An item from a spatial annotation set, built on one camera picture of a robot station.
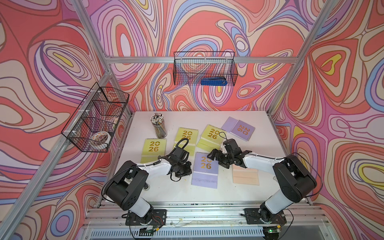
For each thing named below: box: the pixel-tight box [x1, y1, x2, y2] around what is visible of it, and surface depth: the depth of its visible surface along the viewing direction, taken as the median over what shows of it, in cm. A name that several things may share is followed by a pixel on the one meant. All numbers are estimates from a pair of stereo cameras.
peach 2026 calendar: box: [232, 164, 260, 186], surface depth 88 cm
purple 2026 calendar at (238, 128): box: [221, 116, 256, 142], surface depth 110 cm
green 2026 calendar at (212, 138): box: [196, 124, 227, 153], surface depth 106 cm
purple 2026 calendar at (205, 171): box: [191, 152, 219, 189], surface depth 90 cm
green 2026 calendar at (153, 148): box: [140, 138, 167, 164], surface depth 101 cm
